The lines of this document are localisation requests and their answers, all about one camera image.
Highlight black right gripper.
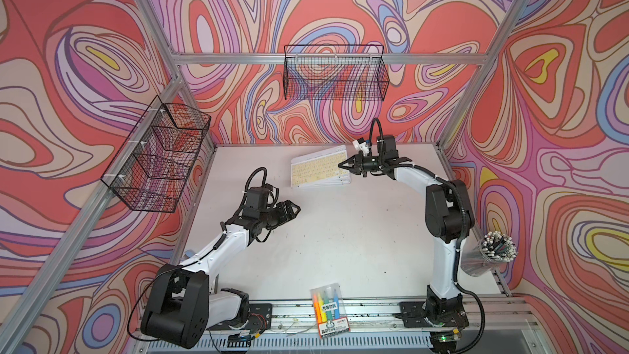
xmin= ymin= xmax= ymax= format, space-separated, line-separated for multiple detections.
xmin=338 ymin=151 xmax=385 ymax=177

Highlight yellow key keyboard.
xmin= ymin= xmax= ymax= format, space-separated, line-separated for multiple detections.
xmin=290 ymin=145 xmax=350 ymax=188

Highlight white key keyboard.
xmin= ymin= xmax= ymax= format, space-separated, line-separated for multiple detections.
xmin=313 ymin=174 xmax=352 ymax=187

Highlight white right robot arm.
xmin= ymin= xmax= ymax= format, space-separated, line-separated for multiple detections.
xmin=338 ymin=135 xmax=475 ymax=304

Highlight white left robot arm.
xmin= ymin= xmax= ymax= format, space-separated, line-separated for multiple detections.
xmin=140 ymin=185 xmax=301 ymax=349

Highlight highlighter marker pack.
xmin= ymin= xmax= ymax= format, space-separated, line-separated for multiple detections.
xmin=311 ymin=284 xmax=351 ymax=339

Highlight bundle of pens in cup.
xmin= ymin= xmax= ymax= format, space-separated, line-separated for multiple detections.
xmin=460 ymin=231 xmax=519 ymax=277

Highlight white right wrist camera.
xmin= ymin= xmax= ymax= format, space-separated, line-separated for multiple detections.
xmin=352 ymin=138 xmax=371 ymax=155

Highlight black wire basket back wall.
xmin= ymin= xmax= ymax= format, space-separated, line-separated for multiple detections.
xmin=283 ymin=43 xmax=390 ymax=102

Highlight black wire basket wall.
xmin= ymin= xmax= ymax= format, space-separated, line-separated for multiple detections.
xmin=283 ymin=43 xmax=390 ymax=102
xmin=101 ymin=97 xmax=211 ymax=213

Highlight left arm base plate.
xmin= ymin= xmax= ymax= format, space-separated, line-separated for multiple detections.
xmin=206 ymin=303 xmax=273 ymax=333

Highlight black wire basket left wall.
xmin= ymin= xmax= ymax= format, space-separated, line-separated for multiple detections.
xmin=101 ymin=97 xmax=211 ymax=213

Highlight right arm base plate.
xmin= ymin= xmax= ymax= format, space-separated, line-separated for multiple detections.
xmin=394 ymin=300 xmax=469 ymax=329

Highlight aluminium front rail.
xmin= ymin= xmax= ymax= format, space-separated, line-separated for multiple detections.
xmin=122 ymin=297 xmax=546 ymax=354

